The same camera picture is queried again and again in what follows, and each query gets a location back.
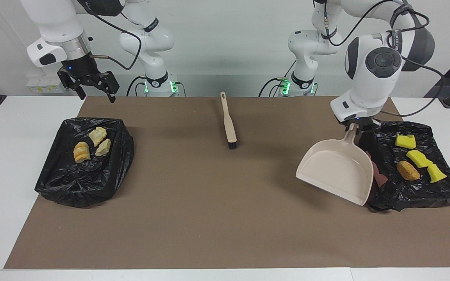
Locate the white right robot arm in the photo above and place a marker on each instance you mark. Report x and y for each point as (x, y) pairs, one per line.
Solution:
(53, 23)

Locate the beige hand brush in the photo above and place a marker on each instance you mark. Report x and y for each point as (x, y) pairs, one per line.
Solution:
(231, 132)

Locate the beige plastic dustpan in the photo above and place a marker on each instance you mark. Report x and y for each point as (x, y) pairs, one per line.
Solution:
(334, 168)

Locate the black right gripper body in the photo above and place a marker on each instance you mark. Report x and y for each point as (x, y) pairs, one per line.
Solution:
(78, 70)

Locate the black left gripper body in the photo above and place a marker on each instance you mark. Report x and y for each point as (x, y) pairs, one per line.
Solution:
(365, 121)

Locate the right black bag bin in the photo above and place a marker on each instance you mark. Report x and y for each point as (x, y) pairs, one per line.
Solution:
(443, 195)

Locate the brown paper table mat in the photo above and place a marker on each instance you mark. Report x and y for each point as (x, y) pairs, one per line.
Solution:
(170, 242)

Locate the striped orange bread piece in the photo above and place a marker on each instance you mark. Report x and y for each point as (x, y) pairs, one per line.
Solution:
(81, 152)

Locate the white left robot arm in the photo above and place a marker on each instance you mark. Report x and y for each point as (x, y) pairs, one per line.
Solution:
(381, 62)

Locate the black bag lined bin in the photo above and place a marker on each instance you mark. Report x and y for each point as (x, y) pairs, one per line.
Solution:
(84, 179)

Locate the brown crumbly nugget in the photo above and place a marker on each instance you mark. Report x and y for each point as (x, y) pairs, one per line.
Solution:
(408, 171)

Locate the yellow sponge piece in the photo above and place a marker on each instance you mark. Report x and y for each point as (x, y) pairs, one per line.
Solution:
(436, 173)
(404, 141)

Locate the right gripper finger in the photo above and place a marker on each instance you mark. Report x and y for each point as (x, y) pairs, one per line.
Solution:
(68, 82)
(109, 84)

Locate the pink bin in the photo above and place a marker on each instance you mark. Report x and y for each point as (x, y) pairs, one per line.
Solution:
(381, 177)

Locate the white power strip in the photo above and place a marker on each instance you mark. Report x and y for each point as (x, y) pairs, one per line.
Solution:
(37, 88)

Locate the yellow food pieces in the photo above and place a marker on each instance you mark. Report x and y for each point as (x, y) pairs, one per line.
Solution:
(419, 158)

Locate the pale bread chunk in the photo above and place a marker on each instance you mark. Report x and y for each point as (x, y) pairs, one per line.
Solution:
(103, 147)
(97, 136)

